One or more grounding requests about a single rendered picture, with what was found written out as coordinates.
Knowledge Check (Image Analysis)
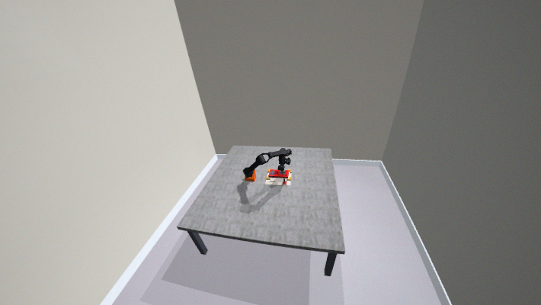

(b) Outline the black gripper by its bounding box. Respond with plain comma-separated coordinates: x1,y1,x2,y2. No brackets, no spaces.
278,158,285,171

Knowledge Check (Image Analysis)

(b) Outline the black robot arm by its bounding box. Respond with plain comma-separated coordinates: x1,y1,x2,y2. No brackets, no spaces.
243,148,292,178

